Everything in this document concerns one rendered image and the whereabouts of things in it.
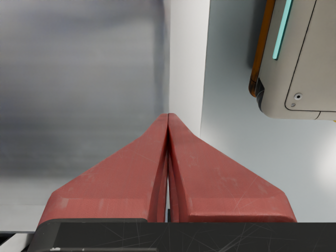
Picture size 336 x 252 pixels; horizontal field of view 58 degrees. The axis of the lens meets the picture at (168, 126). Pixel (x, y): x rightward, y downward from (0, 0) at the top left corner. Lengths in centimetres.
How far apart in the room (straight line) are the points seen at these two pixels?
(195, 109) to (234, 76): 100
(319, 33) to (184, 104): 73
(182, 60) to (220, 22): 93
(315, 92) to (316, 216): 108
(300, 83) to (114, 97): 81
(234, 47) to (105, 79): 99
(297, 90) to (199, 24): 81
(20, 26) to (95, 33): 5
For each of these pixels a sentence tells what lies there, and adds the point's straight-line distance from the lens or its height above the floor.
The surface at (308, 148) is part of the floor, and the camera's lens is 158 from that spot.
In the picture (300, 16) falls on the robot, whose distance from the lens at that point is 93.
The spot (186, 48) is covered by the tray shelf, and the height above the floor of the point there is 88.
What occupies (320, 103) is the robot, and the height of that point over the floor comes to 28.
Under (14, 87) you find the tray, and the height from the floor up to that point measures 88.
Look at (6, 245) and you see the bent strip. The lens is 40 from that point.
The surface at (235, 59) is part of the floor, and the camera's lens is 123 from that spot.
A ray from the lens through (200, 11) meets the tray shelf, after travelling 23.
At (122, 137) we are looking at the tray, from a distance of 28.
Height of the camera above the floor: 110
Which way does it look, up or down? 54 degrees down
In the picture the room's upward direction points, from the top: 179 degrees counter-clockwise
